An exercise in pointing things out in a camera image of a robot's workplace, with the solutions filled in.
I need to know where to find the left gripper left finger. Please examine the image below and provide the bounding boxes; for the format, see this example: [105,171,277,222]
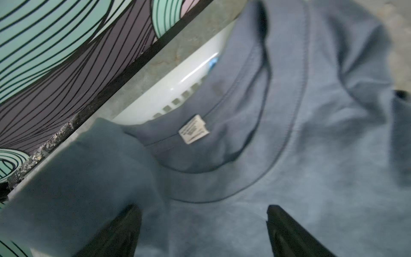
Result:
[76,205,142,257]

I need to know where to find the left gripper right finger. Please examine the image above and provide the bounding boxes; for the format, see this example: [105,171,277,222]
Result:
[267,205,335,257]

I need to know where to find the white plastic laundry basket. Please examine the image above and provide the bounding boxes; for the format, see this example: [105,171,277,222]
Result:
[6,19,238,200]

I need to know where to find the grey t-shirt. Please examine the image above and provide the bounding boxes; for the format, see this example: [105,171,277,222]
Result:
[1,1,411,257]

